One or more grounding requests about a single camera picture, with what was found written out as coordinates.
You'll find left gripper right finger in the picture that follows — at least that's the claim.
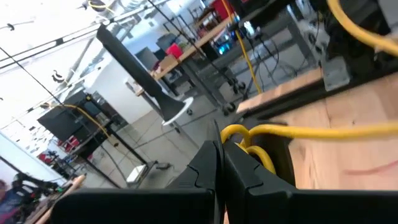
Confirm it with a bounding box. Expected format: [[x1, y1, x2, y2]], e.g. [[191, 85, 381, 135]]
[[222, 141, 398, 224]]

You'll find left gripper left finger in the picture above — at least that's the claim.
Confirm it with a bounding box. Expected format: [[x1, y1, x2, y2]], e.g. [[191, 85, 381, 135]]
[[51, 139, 225, 224]]

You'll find yellow wire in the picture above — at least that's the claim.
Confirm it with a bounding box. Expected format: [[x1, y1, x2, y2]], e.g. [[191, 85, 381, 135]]
[[219, 0, 398, 175]]

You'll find white floor box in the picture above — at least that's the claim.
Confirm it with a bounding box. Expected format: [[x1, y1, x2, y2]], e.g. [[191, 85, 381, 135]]
[[126, 164, 147, 184]]

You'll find person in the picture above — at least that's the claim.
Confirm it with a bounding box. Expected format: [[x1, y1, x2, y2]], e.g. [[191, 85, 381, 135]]
[[0, 179, 38, 224]]

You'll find white disc black pole stand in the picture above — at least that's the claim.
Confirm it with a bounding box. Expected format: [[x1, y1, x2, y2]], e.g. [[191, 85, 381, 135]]
[[95, 24, 195, 127]]

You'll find wooden workbench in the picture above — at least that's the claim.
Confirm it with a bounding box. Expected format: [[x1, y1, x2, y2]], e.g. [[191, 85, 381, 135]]
[[136, 15, 239, 97]]

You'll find black metal table frame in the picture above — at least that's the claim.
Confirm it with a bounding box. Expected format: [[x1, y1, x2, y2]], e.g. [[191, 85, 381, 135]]
[[239, 67, 398, 121]]

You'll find yellow extension cord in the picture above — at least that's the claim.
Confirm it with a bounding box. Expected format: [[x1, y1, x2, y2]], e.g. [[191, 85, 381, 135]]
[[222, 0, 263, 95]]

